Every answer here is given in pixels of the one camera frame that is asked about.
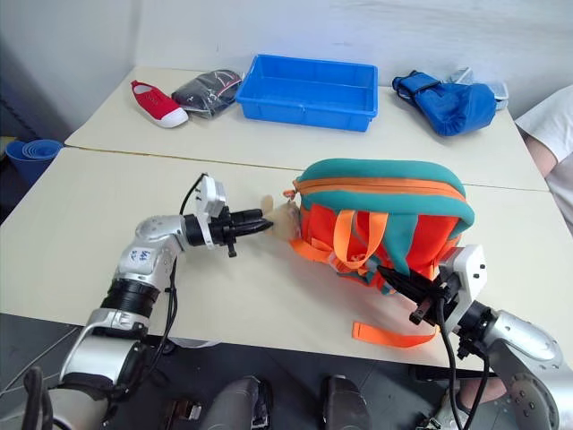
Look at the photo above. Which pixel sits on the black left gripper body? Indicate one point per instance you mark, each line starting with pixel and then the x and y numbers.
pixel 224 230

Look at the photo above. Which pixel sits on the orange and teal backpack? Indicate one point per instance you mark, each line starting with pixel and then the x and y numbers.
pixel 380 183

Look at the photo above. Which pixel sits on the dark rounded grey shape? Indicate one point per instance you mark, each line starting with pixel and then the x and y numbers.
pixel 237 403

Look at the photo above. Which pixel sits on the dark rounded black shape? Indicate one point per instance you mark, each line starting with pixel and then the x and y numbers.
pixel 344 403

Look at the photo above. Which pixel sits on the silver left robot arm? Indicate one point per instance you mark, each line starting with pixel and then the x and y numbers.
pixel 147 233

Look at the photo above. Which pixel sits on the blue fabric bag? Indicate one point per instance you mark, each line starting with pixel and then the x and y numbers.
pixel 452 105

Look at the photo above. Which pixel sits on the clear plastic container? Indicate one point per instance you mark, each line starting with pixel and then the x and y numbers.
pixel 500 92

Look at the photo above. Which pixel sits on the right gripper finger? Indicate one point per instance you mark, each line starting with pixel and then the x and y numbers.
pixel 405 289
pixel 405 277

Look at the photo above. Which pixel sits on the person in white shirt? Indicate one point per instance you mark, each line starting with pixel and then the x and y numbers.
pixel 548 118

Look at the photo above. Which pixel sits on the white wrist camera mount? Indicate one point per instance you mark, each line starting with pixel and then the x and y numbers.
pixel 213 196
pixel 470 271

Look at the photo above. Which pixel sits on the blue rolled foam mat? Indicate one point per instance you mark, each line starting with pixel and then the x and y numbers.
pixel 31 154

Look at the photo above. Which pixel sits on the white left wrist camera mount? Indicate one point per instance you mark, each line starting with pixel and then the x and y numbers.
pixel 213 196

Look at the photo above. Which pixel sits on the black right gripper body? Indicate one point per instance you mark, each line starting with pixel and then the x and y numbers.
pixel 436 302

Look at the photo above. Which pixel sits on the red canvas shoe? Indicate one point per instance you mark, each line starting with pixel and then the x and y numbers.
pixel 156 105

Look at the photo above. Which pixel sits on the person's foot in sandal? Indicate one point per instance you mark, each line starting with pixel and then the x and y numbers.
pixel 452 405

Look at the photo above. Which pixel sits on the black clothing in plastic bag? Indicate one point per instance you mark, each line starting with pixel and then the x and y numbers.
pixel 206 92

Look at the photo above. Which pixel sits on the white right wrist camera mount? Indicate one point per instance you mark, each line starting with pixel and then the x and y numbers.
pixel 470 271

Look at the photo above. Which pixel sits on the blue plastic bin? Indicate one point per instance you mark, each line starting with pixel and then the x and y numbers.
pixel 309 89

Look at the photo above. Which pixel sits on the small beige plush toy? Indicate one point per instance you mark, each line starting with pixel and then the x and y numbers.
pixel 283 221

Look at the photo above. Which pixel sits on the person's bare forearm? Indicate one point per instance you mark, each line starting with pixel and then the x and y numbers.
pixel 541 157

